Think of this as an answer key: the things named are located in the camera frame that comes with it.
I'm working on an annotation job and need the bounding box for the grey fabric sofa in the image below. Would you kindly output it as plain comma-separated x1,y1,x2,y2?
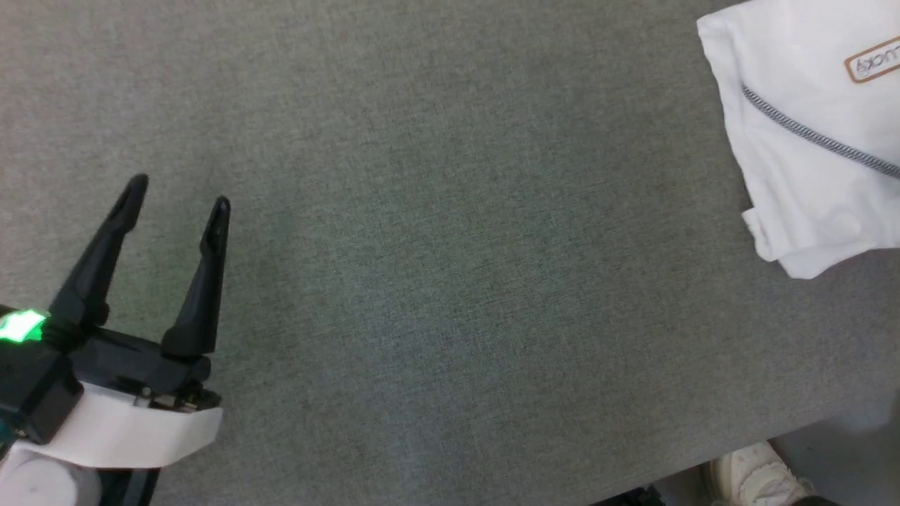
0,0,900,506

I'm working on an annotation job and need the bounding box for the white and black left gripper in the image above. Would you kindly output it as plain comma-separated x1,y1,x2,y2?
0,174,231,466

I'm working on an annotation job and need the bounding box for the black object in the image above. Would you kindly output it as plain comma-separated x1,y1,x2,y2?
591,485,665,506

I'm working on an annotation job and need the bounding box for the white garment with grey stitching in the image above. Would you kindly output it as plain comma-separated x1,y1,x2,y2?
696,0,900,280

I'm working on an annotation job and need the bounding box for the cream shoe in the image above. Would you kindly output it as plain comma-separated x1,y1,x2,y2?
705,441,816,506

